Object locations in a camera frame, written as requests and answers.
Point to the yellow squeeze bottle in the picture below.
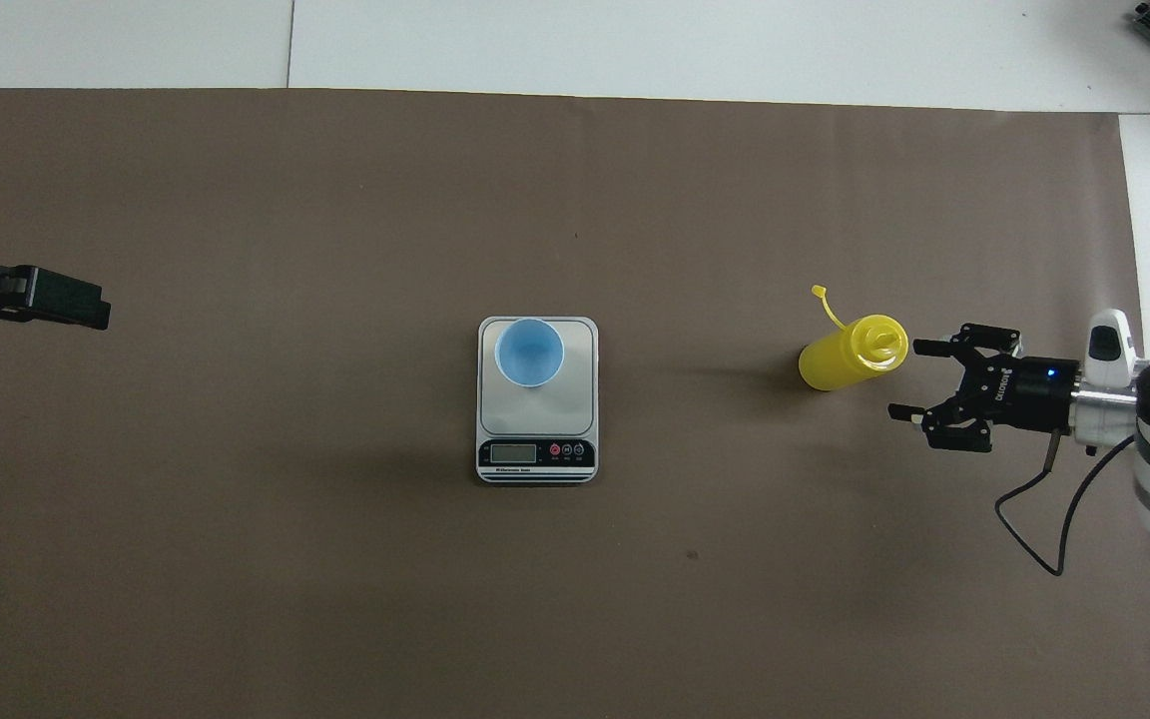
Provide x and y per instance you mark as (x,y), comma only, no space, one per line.
(850,359)

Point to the silver digital kitchen scale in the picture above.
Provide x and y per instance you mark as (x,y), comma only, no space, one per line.
(537,429)

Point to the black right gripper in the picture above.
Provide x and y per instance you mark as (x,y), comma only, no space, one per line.
(1029,394)

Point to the light blue plastic cup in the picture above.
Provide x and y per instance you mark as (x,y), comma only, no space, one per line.
(529,352)

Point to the brown paper table mat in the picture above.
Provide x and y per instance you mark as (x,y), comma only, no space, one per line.
(635,599)

